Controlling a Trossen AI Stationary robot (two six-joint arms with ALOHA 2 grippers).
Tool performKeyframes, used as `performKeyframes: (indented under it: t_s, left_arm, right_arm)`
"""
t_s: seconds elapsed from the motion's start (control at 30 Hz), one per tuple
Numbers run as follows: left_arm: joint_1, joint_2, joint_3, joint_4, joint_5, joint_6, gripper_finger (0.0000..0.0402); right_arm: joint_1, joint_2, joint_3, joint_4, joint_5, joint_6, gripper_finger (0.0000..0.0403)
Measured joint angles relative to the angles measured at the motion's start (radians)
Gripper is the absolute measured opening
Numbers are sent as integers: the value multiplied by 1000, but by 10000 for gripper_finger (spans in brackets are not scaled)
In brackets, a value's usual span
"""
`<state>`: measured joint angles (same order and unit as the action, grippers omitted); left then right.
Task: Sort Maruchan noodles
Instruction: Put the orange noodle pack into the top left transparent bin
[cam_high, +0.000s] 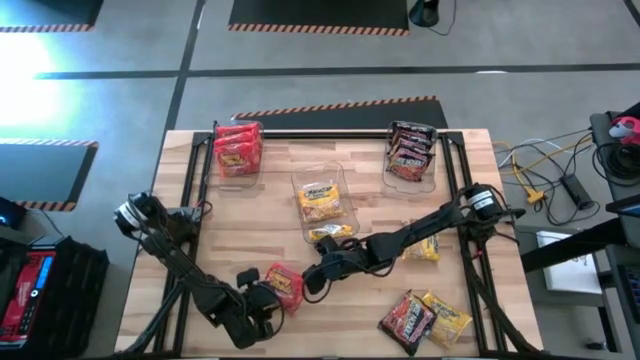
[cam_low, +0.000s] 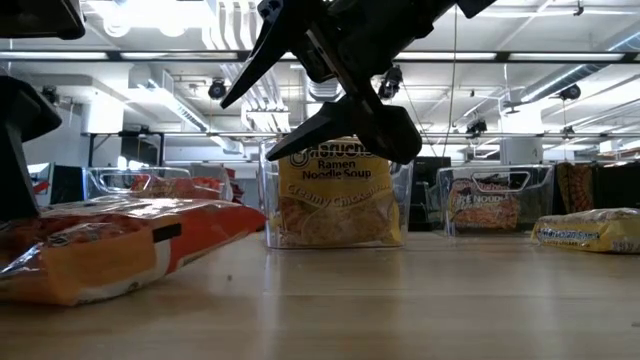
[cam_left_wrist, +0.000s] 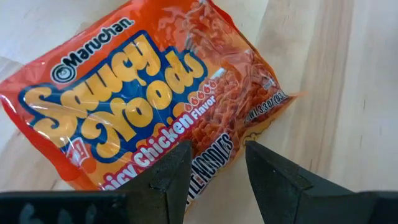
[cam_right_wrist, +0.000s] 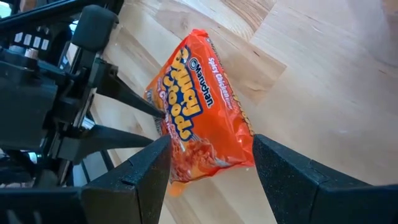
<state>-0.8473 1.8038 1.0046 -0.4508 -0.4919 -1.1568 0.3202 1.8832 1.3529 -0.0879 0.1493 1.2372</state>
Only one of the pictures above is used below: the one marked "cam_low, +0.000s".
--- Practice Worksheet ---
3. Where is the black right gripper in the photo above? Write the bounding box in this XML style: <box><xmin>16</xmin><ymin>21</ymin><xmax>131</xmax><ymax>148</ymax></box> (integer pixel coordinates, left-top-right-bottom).
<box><xmin>219</xmin><ymin>0</ymin><xmax>459</xmax><ymax>166</ymax></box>

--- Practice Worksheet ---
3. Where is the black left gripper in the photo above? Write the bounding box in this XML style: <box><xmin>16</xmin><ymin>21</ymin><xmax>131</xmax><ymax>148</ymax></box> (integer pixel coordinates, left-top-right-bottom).
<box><xmin>0</xmin><ymin>0</ymin><xmax>86</xmax><ymax>221</ymax></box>

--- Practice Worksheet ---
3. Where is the yellow Maruchan noodle pack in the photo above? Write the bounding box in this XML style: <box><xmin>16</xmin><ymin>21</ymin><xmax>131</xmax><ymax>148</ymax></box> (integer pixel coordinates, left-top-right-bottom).
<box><xmin>277</xmin><ymin>138</ymin><xmax>404</xmax><ymax>247</ymax></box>
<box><xmin>531</xmin><ymin>207</ymin><xmax>640</xmax><ymax>255</ymax></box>

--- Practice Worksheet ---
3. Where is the clear plastic bin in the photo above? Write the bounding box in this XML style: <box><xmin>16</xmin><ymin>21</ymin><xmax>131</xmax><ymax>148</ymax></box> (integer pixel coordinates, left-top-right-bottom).
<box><xmin>435</xmin><ymin>163</ymin><xmax>556</xmax><ymax>236</ymax></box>
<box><xmin>82</xmin><ymin>165</ymin><xmax>234</xmax><ymax>207</ymax></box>
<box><xmin>258</xmin><ymin>137</ymin><xmax>415</xmax><ymax>250</ymax></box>

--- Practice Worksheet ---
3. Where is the black Maruchan fire noodle pack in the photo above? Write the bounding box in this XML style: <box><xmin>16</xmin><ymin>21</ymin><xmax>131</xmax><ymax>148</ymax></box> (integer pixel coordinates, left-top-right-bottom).
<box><xmin>447</xmin><ymin>178</ymin><xmax>522</xmax><ymax>232</ymax></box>

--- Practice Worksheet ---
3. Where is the white computer monitor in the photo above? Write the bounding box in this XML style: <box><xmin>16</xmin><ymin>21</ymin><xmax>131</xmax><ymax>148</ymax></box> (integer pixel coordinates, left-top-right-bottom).
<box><xmin>27</xmin><ymin>162</ymin><xmax>55</xmax><ymax>206</ymax></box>

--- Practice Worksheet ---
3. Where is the black computer monitor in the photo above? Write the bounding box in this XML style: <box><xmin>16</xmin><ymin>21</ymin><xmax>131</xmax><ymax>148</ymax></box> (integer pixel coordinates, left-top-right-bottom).
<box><xmin>50</xmin><ymin>164</ymin><xmax>85</xmax><ymax>204</ymax></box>

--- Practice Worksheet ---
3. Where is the red shelf unit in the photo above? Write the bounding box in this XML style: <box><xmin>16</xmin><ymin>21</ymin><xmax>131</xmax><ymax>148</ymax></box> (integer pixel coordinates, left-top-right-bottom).
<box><xmin>227</xmin><ymin>167</ymin><xmax>247</xmax><ymax>204</ymax></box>

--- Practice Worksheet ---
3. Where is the black cabinet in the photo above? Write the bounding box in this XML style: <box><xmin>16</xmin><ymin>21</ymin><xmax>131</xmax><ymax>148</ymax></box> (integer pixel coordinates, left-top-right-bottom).
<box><xmin>409</xmin><ymin>155</ymin><xmax>454</xmax><ymax>232</ymax></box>

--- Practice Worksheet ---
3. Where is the orange patterned dark panel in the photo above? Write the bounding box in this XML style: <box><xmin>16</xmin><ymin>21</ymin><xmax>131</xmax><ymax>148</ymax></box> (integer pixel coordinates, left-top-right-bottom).
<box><xmin>555</xmin><ymin>161</ymin><xmax>596</xmax><ymax>215</ymax></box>

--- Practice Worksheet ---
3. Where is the black box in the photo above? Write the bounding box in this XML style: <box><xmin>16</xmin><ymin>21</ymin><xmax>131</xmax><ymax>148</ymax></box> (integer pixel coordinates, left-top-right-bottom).
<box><xmin>592</xmin><ymin>160</ymin><xmax>640</xmax><ymax>211</ymax></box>

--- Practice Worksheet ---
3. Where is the silver ventilation duct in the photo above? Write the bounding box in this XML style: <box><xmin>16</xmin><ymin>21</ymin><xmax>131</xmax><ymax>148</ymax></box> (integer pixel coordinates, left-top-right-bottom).
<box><xmin>304</xmin><ymin>64</ymin><xmax>349</xmax><ymax>104</ymax></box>

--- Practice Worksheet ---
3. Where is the black hanging overhead camera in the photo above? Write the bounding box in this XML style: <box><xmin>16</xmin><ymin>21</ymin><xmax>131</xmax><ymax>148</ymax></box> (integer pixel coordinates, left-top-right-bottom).
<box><xmin>377</xmin><ymin>64</ymin><xmax>404</xmax><ymax>101</ymax></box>

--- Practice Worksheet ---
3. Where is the thin hanging cable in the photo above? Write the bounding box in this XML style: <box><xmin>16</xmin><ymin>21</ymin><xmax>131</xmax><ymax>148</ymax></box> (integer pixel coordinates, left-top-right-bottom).
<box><xmin>442</xmin><ymin>4</ymin><xmax>459</xmax><ymax>157</ymax></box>

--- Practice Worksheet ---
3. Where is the black metal scaffold rail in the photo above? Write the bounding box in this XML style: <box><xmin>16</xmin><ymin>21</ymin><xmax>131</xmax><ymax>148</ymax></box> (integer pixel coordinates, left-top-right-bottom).
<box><xmin>82</xmin><ymin>128</ymin><xmax>640</xmax><ymax>169</ymax></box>

